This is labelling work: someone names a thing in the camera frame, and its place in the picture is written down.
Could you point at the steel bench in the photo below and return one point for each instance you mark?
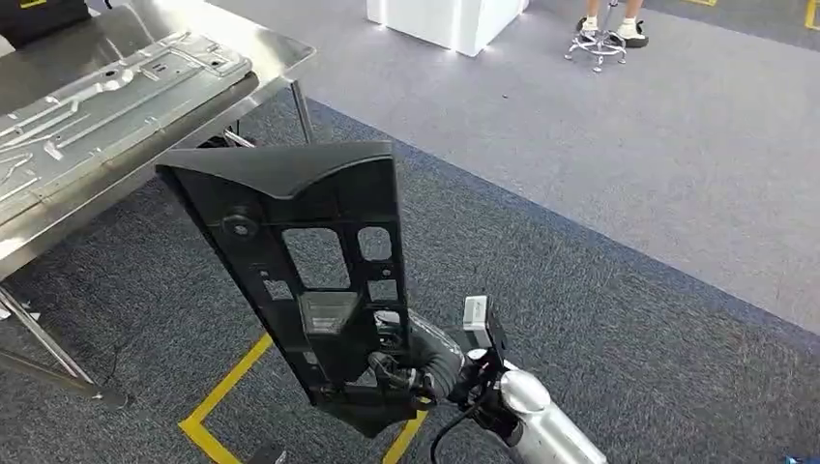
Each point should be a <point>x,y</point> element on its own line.
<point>275,51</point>

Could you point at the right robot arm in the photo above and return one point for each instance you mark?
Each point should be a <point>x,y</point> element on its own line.
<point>544,423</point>

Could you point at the stamped metal sheet part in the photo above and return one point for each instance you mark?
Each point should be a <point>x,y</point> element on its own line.
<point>109,109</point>

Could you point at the yellow floor tape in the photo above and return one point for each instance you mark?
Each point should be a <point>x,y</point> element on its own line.
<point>699,2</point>
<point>812,13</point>

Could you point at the black left robot foot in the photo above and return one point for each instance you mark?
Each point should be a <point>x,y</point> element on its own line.
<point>268,455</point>

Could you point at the black bag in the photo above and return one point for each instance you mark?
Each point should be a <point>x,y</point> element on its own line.
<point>38,22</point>

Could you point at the chrome stool base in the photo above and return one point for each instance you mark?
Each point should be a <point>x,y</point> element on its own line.
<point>599,48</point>

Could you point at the steel bench floor bar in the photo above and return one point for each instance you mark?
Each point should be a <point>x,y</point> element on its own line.
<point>70,381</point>

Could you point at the person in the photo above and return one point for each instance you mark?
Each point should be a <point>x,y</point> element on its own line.
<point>631,29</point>

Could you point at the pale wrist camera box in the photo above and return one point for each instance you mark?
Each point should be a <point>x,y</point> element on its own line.
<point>475,314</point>

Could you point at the white box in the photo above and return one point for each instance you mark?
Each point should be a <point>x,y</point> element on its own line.
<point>442,22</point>

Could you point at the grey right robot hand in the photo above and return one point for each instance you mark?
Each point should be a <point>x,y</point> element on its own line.
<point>429,365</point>

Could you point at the black plastic panel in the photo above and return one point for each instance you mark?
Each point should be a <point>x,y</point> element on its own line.
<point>269,192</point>

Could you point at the thin steel bench leg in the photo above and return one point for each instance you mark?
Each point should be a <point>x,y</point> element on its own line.
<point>302,115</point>

